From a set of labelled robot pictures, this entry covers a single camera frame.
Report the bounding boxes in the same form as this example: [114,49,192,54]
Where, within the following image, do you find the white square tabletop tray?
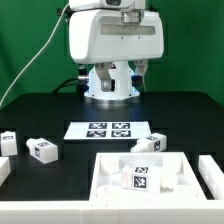
[89,152,206,201]

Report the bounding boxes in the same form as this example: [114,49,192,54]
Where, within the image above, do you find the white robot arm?
[69,0,164,107]

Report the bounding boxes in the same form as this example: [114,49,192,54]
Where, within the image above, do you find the white fence block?
[198,155,224,200]
[0,157,11,186]

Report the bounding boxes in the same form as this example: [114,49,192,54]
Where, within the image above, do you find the white front fence wall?
[0,200,224,224]

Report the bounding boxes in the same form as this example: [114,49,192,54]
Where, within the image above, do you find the white fiducial marker sheet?
[64,121,151,140]

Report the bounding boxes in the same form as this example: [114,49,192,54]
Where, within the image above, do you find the white right fence block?
[198,155,224,200]

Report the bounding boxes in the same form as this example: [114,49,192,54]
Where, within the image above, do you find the white left fence block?
[0,157,11,186]

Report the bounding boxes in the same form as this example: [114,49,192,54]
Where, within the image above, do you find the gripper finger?
[95,63,114,92]
[134,60,148,87]

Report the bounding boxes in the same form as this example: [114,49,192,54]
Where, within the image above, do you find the black cables at base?
[51,77,88,94]

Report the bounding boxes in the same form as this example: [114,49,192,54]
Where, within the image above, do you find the white cable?
[0,2,72,108]

